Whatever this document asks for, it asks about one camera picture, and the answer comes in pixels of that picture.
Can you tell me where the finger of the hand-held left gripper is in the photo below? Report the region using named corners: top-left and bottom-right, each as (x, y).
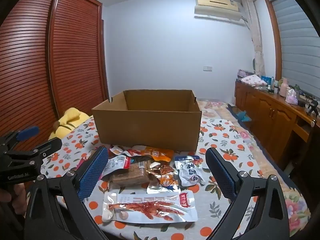
top-left (5, 138), bottom-right (63, 166)
top-left (0, 126), bottom-right (40, 153)

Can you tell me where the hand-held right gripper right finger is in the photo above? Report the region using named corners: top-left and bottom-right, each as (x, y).
top-left (205, 147), bottom-right (290, 240)

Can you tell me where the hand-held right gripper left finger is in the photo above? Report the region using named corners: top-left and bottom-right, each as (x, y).
top-left (24, 146), bottom-right (118, 240)

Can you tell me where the white silver snack packet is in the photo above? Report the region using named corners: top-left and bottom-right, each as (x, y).
top-left (101, 155), bottom-right (130, 180)

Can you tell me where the white packet with black print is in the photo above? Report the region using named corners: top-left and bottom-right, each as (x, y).
top-left (174, 155), bottom-right (206, 187)

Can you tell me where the clear packet of brown cake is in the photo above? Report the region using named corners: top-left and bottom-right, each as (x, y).
top-left (109, 161), bottom-right (153, 188)

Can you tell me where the white orange snack pouch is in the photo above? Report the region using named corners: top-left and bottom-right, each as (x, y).
top-left (147, 172), bottom-right (181, 194)

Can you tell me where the brown foil wrapper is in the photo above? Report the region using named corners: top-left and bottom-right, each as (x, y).
top-left (146, 162), bottom-right (173, 178)

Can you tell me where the white packet with red snack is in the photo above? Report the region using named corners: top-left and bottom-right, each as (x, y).
top-left (102, 191), bottom-right (198, 224)

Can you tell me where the orange and white snack bag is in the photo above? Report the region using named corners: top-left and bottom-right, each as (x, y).
top-left (110, 145), bottom-right (175, 162)

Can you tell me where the brown cardboard box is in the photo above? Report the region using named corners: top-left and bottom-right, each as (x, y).
top-left (91, 89), bottom-right (202, 153)

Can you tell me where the person's left hand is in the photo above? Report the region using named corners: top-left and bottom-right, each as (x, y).
top-left (0, 183), bottom-right (27, 218)

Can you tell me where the yellow plush toy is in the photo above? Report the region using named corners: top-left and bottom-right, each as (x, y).
top-left (48, 107), bottom-right (90, 140)

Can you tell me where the orange fruit print bedsheet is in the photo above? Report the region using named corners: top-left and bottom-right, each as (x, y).
top-left (40, 116), bottom-right (312, 240)

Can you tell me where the teal cloth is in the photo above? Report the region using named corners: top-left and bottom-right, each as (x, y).
top-left (235, 111), bottom-right (251, 123)

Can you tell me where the floral quilt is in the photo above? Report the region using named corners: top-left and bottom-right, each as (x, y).
top-left (197, 100), bottom-right (253, 122)

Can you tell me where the wooden sideboard cabinet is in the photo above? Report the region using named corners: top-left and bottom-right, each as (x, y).
top-left (234, 79), bottom-right (320, 170)

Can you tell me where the wooden louvered wardrobe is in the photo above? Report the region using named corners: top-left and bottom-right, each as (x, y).
top-left (0, 0), bottom-right (110, 155)

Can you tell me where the folded floral cloth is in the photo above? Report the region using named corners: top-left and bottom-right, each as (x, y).
top-left (240, 74), bottom-right (268, 87)

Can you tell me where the pink tissue pack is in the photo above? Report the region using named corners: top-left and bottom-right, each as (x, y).
top-left (285, 89), bottom-right (299, 105)

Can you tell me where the purple patterned pack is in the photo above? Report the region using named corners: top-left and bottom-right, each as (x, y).
top-left (237, 69), bottom-right (253, 79)

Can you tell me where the pink thermos bottle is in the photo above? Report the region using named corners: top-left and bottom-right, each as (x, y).
top-left (279, 78), bottom-right (290, 97)

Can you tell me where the black device on stand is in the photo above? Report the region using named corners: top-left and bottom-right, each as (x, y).
top-left (306, 100), bottom-right (319, 117)

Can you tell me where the patterned beige curtain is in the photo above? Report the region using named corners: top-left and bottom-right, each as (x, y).
top-left (241, 0), bottom-right (266, 77)

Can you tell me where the grey window blind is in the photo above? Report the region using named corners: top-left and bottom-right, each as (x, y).
top-left (270, 0), bottom-right (320, 100)

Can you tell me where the wooden window frame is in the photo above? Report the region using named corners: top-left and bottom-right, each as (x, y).
top-left (262, 0), bottom-right (284, 80)

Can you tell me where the wall air conditioner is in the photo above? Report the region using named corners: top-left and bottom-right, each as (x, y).
top-left (194, 0), bottom-right (244, 23)

